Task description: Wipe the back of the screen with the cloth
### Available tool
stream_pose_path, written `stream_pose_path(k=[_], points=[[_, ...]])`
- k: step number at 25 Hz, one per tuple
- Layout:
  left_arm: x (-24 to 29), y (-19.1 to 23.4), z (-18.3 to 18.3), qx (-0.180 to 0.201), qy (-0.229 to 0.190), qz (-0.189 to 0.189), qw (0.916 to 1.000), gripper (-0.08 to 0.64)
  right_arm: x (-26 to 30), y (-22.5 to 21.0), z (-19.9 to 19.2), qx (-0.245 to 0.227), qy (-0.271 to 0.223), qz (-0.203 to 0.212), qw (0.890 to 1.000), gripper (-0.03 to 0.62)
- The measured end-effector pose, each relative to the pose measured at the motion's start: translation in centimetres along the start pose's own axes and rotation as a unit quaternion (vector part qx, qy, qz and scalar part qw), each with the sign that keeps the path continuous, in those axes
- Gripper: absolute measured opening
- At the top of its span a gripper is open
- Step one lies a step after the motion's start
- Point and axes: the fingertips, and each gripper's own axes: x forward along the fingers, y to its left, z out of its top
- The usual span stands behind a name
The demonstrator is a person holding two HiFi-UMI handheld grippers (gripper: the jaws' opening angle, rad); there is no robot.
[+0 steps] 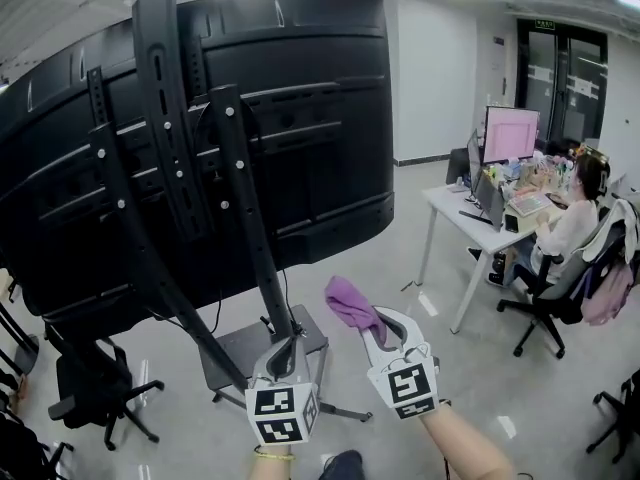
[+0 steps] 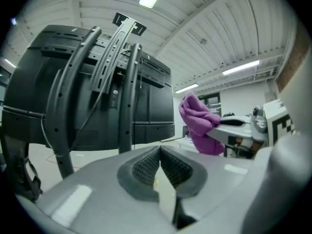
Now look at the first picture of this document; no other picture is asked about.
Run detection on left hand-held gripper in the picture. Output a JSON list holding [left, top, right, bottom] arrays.
[[244, 336, 322, 448]]

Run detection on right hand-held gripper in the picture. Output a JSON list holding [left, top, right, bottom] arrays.
[[359, 306, 442, 422]]

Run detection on purple cloth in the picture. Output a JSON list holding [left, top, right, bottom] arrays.
[[324, 275, 389, 349]]

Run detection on person's left forearm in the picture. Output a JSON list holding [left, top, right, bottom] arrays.
[[251, 442, 296, 480]]

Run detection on person's right forearm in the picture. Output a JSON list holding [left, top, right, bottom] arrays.
[[418, 407, 516, 480]]

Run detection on person's black shoe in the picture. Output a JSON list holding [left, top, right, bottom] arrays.
[[319, 450, 365, 480]]

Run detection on white desk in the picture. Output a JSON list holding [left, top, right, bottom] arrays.
[[417, 183, 566, 334]]

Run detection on black laptop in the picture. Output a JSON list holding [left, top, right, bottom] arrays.
[[473, 167, 506, 230]]

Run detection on grey office chair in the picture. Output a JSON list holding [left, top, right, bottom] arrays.
[[496, 202, 640, 359]]

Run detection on black chair back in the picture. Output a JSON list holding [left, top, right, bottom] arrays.
[[446, 147, 471, 185]]

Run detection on pastel keyboard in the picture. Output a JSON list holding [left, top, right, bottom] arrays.
[[507, 192, 551, 217]]

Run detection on black rolling television stand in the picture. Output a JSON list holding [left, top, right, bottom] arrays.
[[84, 0, 374, 424]]

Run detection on dark monitor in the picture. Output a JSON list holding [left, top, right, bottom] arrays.
[[466, 128, 485, 189]]

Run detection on clutter of small desk items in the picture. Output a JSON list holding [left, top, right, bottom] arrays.
[[487, 155, 581, 194]]

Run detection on pink backpack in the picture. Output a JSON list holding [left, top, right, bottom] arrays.
[[582, 260, 636, 327]]

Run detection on monitor with pink screen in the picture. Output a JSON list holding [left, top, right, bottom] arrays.
[[482, 105, 541, 165]]

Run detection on white jacket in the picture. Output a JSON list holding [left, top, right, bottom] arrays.
[[587, 198, 640, 264]]

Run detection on black double doors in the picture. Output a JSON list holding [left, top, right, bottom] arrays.
[[514, 17, 609, 157]]

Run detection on black power cable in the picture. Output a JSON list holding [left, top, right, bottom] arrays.
[[212, 267, 291, 334]]

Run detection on yellow bead bracelet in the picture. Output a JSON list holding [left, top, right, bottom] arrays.
[[253, 445, 296, 463]]

